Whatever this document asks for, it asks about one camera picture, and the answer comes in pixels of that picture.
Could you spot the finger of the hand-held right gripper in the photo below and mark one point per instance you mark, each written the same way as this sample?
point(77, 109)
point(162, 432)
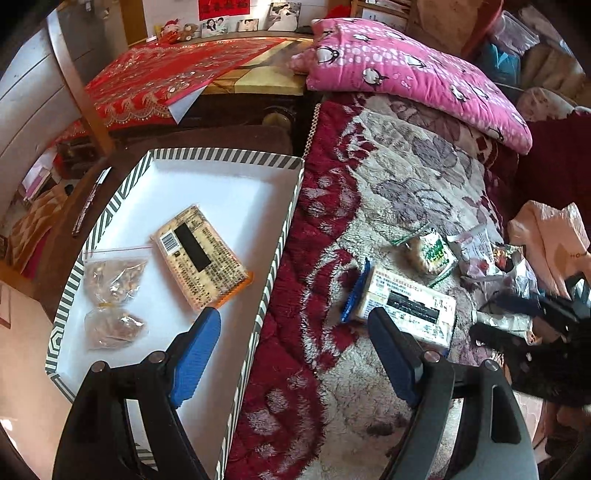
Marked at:
point(498, 336)
point(512, 305)

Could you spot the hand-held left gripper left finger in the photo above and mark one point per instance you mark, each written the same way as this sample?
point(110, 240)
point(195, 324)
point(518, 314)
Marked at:
point(194, 355)

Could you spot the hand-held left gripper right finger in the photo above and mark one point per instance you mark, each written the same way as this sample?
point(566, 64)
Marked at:
point(392, 355)

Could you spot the blue-edged cracker packet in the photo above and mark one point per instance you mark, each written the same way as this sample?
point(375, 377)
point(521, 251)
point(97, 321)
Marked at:
point(415, 300)

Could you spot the striped cardboard box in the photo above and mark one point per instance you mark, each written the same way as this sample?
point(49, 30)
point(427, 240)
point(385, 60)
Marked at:
point(221, 203)

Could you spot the peach plastic bag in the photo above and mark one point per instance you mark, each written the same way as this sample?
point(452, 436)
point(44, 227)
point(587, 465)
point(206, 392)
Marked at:
point(549, 240)

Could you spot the small zip bag of nuts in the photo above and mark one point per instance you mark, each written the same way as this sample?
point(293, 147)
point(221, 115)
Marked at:
point(113, 325)

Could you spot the green white snack packet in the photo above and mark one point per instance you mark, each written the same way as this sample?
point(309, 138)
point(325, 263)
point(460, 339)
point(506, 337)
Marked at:
point(431, 254)

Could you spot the orange-edged cracker packet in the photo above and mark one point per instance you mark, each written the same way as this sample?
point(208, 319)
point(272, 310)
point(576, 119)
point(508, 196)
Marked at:
point(203, 258)

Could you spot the large zip bag of nuts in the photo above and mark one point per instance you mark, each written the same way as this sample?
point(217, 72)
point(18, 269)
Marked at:
point(115, 277)

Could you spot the dark maroon cloth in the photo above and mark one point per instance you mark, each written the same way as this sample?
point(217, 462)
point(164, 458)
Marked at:
point(558, 157)

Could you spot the floral plush blanket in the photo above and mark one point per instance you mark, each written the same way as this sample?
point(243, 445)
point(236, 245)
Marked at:
point(360, 184)

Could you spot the pink penguin pillow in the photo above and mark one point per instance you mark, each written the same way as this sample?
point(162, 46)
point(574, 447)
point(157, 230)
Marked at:
point(392, 60)

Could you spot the red embroidered cloth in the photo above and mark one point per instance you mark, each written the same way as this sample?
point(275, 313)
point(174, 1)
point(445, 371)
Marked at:
point(161, 83)

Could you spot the yellow-topped wooden cabinet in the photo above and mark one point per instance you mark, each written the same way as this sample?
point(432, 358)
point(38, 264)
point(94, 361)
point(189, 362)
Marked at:
point(268, 69)

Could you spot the brown plush bear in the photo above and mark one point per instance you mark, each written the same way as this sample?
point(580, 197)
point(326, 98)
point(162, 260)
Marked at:
point(188, 31)

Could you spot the red plush toy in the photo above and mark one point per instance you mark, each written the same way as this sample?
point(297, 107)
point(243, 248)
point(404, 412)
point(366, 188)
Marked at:
point(168, 31)

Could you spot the large framed photo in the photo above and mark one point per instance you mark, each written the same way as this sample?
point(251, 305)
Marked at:
point(214, 26)

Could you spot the small framed photo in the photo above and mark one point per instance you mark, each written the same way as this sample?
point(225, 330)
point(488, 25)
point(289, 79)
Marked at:
point(248, 25)

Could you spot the wedding photo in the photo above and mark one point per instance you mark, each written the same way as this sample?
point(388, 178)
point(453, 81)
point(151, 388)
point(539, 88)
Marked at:
point(285, 16)

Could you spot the curved wooden rail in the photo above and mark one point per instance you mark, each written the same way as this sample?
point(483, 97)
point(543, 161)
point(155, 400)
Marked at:
point(74, 83)

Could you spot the red wall paper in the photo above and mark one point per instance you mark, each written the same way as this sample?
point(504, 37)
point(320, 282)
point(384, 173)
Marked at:
point(231, 9)

